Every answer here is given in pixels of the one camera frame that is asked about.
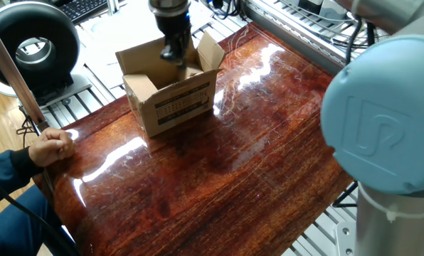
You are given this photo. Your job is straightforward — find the blue clothed person's body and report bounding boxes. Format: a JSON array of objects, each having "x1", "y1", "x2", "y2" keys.
[{"x1": 0, "y1": 184, "x2": 80, "y2": 256}]

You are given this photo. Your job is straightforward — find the black round blower fan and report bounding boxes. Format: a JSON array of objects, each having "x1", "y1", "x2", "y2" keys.
[{"x1": 0, "y1": 1, "x2": 92, "y2": 107}]

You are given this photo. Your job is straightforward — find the grey button box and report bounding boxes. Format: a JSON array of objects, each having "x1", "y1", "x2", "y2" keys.
[{"x1": 318, "y1": 0, "x2": 348, "y2": 21}]

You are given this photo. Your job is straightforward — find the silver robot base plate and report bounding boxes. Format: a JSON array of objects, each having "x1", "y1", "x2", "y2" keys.
[{"x1": 334, "y1": 220, "x2": 357, "y2": 256}]

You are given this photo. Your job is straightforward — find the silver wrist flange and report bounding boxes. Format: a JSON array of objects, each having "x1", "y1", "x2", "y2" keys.
[{"x1": 147, "y1": 0, "x2": 191, "y2": 18}]

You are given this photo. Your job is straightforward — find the person's bare hand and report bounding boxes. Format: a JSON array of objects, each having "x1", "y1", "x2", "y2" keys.
[{"x1": 28, "y1": 127, "x2": 76, "y2": 168}]

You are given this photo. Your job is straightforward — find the forearm in blue sleeve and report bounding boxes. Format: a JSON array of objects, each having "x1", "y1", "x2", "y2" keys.
[{"x1": 0, "y1": 146, "x2": 45, "y2": 210}]

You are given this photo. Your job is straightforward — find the black keyboard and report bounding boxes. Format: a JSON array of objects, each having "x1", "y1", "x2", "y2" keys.
[{"x1": 57, "y1": 0, "x2": 108, "y2": 24}]

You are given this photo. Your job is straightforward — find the aluminium frame post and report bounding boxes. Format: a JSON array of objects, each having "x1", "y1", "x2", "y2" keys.
[{"x1": 0, "y1": 16, "x2": 49, "y2": 131}]

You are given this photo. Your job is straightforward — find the grey metal side rail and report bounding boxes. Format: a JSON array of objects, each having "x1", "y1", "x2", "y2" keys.
[{"x1": 243, "y1": 0, "x2": 344, "y2": 75}]

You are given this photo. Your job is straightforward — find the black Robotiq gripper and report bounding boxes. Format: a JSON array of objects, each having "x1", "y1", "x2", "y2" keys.
[{"x1": 156, "y1": 12, "x2": 193, "y2": 81}]

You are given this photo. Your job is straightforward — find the thick black cable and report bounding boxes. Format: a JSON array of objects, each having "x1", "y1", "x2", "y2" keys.
[{"x1": 0, "y1": 172, "x2": 81, "y2": 256}]

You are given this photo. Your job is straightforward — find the black cable bundle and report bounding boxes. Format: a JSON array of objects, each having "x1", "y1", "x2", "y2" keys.
[{"x1": 345, "y1": 16, "x2": 376, "y2": 67}]

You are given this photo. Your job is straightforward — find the brown labelled cardboard box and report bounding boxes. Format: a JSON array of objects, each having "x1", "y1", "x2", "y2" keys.
[{"x1": 115, "y1": 30, "x2": 226, "y2": 139}]

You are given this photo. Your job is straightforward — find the glossy red-brown wooden board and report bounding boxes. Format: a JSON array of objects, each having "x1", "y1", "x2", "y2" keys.
[{"x1": 33, "y1": 21, "x2": 354, "y2": 256}]

